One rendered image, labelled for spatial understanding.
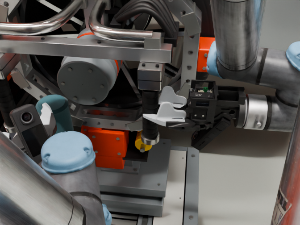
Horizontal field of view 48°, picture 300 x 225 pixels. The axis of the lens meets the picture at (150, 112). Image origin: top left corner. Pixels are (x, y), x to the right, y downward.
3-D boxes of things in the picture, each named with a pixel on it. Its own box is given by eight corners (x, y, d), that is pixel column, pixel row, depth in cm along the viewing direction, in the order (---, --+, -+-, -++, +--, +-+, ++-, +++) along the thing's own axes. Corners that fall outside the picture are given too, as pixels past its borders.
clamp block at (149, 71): (165, 68, 76) (166, 47, 73) (161, 91, 69) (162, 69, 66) (143, 67, 76) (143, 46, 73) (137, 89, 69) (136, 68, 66)
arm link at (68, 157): (100, 177, 43) (106, 225, 50) (90, 122, 52) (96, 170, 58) (37, 189, 41) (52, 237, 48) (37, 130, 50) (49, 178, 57)
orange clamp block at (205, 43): (196, 58, 96) (228, 60, 95) (196, 72, 90) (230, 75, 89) (198, 35, 92) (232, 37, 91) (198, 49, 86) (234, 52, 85)
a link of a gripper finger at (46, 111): (47, 118, 81) (39, 145, 74) (43, 99, 77) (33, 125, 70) (60, 118, 81) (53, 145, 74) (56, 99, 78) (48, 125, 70)
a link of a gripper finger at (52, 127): (39, 118, 75) (29, 145, 68) (37, 112, 74) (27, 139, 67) (60, 118, 75) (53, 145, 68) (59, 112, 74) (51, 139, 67)
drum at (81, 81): (128, 66, 100) (126, 21, 91) (113, 110, 83) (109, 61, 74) (82, 63, 101) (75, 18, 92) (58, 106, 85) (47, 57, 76)
